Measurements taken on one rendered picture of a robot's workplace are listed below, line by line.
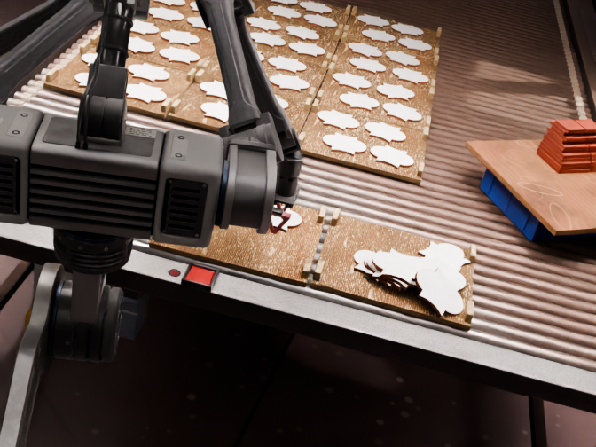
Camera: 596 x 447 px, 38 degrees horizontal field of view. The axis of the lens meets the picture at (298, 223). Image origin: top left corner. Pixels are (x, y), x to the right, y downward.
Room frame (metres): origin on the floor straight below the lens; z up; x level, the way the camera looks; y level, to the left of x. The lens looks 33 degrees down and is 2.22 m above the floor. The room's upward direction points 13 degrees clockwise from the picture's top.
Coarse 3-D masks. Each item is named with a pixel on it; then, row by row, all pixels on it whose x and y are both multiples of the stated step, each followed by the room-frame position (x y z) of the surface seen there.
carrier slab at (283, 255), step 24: (312, 216) 2.06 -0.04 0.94; (216, 240) 1.84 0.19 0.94; (240, 240) 1.87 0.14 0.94; (264, 240) 1.89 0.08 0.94; (288, 240) 1.91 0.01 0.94; (312, 240) 1.94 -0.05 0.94; (216, 264) 1.76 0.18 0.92; (240, 264) 1.76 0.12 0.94; (264, 264) 1.78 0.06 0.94; (288, 264) 1.81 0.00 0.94
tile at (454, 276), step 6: (420, 258) 1.94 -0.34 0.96; (426, 258) 1.94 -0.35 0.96; (438, 258) 1.95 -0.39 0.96; (426, 264) 1.92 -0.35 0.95; (432, 264) 1.92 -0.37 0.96; (438, 264) 1.93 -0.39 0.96; (444, 264) 1.93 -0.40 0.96; (450, 264) 1.94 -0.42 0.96; (432, 270) 1.90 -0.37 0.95; (444, 270) 1.91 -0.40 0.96; (450, 270) 1.92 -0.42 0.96; (456, 270) 1.92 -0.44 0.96; (450, 276) 1.89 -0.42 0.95; (456, 276) 1.90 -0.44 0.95; (462, 276) 1.90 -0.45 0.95; (456, 282) 1.87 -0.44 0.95; (462, 282) 1.88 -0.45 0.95; (462, 288) 1.86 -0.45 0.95
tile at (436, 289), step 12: (420, 276) 1.80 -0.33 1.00; (432, 276) 1.82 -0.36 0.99; (444, 276) 1.84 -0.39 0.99; (420, 288) 1.77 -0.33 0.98; (432, 288) 1.78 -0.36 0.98; (444, 288) 1.80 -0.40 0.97; (456, 288) 1.82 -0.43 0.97; (432, 300) 1.75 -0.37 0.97; (444, 300) 1.77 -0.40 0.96; (456, 300) 1.79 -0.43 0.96; (456, 312) 1.75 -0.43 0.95
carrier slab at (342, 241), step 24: (336, 240) 1.96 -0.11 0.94; (360, 240) 1.99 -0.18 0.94; (384, 240) 2.02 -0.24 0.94; (408, 240) 2.04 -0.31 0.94; (432, 240) 2.07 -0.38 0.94; (336, 264) 1.85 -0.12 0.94; (336, 288) 1.75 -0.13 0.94; (360, 288) 1.77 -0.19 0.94; (384, 288) 1.80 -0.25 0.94; (408, 288) 1.82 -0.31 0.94; (408, 312) 1.73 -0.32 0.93; (432, 312) 1.74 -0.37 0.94
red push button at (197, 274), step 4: (192, 268) 1.71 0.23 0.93; (196, 268) 1.72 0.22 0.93; (200, 268) 1.72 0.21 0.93; (192, 272) 1.70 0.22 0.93; (196, 272) 1.70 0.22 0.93; (200, 272) 1.70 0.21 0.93; (204, 272) 1.71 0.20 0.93; (208, 272) 1.71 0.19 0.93; (212, 272) 1.71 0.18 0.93; (188, 276) 1.68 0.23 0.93; (192, 276) 1.68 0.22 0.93; (196, 276) 1.69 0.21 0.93; (200, 276) 1.69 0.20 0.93; (204, 276) 1.69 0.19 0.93; (208, 276) 1.70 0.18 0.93; (212, 276) 1.70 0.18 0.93; (192, 280) 1.67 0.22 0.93; (196, 280) 1.67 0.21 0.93; (200, 280) 1.67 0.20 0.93; (204, 280) 1.68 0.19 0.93; (208, 280) 1.68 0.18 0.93; (208, 284) 1.67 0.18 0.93
